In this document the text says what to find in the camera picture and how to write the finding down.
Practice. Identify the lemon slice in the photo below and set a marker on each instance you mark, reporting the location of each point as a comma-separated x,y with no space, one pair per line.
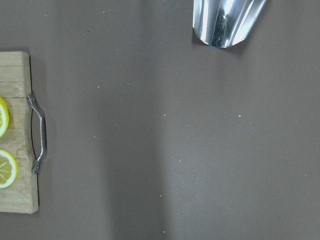
8,169
4,117

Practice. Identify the bamboo cutting board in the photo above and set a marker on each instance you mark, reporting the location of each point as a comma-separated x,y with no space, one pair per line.
15,85

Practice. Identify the shiny metal scoop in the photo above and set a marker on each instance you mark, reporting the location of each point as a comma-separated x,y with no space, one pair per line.
225,23

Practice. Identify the upper lemon slice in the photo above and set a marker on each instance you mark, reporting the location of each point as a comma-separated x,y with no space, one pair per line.
4,117

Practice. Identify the lower lemon slice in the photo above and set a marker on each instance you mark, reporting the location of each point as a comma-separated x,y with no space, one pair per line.
8,169

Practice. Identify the metal cutting board handle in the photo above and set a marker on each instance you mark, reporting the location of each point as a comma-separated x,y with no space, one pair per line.
32,102

